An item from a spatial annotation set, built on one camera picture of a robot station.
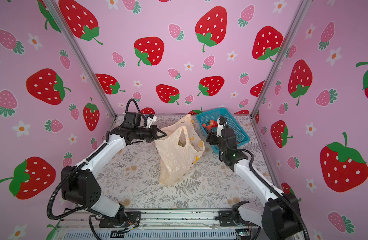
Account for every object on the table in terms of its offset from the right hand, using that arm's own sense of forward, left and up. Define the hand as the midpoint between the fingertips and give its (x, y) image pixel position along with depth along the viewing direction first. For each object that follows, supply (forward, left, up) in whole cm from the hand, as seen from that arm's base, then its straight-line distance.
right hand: (213, 129), depth 81 cm
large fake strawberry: (+23, -2, -19) cm, 30 cm away
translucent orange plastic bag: (-14, +17, -3) cm, 22 cm away
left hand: (-6, +25, 0) cm, 26 cm away
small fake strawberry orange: (+18, +2, -20) cm, 27 cm away
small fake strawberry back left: (+21, +5, -20) cm, 29 cm away
